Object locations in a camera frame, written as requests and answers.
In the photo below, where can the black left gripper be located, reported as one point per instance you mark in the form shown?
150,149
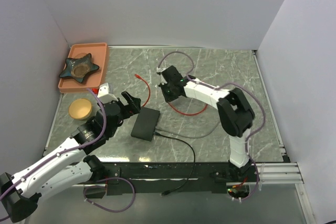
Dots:
132,108

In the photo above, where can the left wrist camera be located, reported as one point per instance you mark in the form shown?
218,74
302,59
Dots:
105,93

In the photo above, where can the pink plastic tray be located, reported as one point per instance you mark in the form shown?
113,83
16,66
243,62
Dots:
100,56

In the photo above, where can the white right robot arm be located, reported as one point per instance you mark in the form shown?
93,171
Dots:
235,112

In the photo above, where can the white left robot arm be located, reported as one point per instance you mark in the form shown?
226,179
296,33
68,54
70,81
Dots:
69,164

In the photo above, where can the black network switch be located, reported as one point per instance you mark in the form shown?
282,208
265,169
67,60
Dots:
145,124

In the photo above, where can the dark star-shaped dish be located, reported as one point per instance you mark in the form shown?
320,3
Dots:
79,68

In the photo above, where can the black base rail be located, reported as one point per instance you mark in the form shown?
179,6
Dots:
126,178

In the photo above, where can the small wooden bowl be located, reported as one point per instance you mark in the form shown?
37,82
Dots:
80,109

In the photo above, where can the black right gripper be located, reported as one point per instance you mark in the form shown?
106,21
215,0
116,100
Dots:
168,98

